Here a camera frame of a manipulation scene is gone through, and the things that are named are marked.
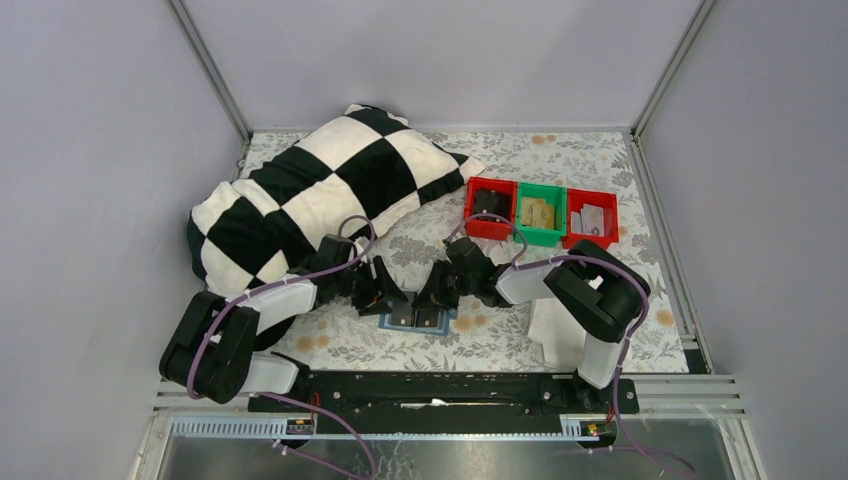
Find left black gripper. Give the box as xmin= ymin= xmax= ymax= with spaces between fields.
xmin=334 ymin=255 xmax=408 ymax=315

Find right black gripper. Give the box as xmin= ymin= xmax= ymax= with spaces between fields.
xmin=411 ymin=259 xmax=477 ymax=311

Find blue card holder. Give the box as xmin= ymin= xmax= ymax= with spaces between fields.
xmin=378 ymin=306 xmax=458 ymax=336

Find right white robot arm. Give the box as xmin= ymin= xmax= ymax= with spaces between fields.
xmin=411 ymin=238 xmax=651 ymax=412

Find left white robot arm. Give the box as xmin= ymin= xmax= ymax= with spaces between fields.
xmin=159 ymin=235 xmax=407 ymax=411

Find black credit card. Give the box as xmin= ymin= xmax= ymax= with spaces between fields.
xmin=388 ymin=302 xmax=415 ymax=328
xmin=413 ymin=308 xmax=442 ymax=329

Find black cards in bin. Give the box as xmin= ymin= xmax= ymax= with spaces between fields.
xmin=471 ymin=189 xmax=512 ymax=222

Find gold cards in bin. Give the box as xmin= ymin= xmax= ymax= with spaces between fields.
xmin=520 ymin=197 xmax=555 ymax=230

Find white cards in bin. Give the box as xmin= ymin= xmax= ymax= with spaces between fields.
xmin=570 ymin=204 xmax=605 ymax=237

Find floral table cloth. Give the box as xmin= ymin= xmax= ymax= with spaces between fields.
xmin=274 ymin=132 xmax=688 ymax=373

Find left red plastic bin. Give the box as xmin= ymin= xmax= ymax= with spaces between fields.
xmin=463 ymin=176 xmax=518 ymax=241

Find red plastic bin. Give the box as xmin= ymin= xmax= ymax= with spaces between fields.
xmin=562 ymin=188 xmax=620 ymax=249
xmin=463 ymin=176 xmax=518 ymax=241

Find black white checkered pillow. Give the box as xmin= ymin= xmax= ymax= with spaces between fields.
xmin=186 ymin=104 xmax=484 ymax=297

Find green plastic bin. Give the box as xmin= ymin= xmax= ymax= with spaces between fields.
xmin=515 ymin=182 xmax=567 ymax=247

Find white folded towel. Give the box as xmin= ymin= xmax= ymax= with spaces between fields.
xmin=528 ymin=298 xmax=586 ymax=372

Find right red plastic bin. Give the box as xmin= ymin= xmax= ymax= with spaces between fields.
xmin=562 ymin=188 xmax=620 ymax=249

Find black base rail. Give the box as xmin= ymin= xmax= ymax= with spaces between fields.
xmin=288 ymin=370 xmax=640 ymax=432

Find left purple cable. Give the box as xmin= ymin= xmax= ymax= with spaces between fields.
xmin=185 ymin=215 xmax=379 ymax=401

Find grey slotted cable duct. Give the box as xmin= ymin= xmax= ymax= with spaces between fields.
xmin=171 ymin=415 xmax=617 ymax=443

